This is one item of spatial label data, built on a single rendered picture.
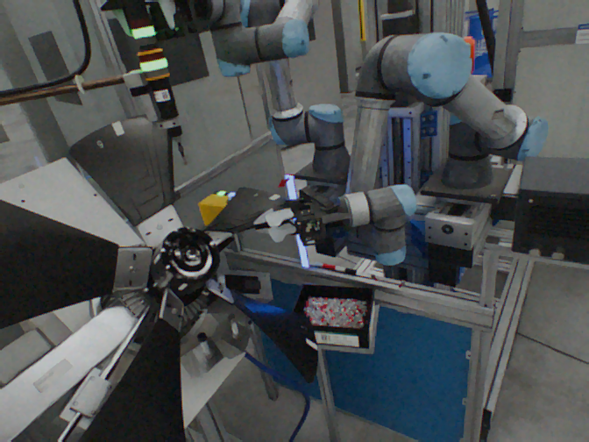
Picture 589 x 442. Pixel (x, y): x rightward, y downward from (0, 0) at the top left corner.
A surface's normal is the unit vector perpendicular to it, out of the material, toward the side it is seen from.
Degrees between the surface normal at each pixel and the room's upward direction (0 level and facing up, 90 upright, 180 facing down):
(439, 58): 86
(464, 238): 90
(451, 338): 90
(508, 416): 0
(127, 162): 50
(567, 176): 15
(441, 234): 90
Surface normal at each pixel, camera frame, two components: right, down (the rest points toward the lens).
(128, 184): -0.07, -0.12
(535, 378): -0.16, -0.86
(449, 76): 0.40, 0.31
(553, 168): -0.29, -0.70
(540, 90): -0.50, 0.50
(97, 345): 0.55, -0.45
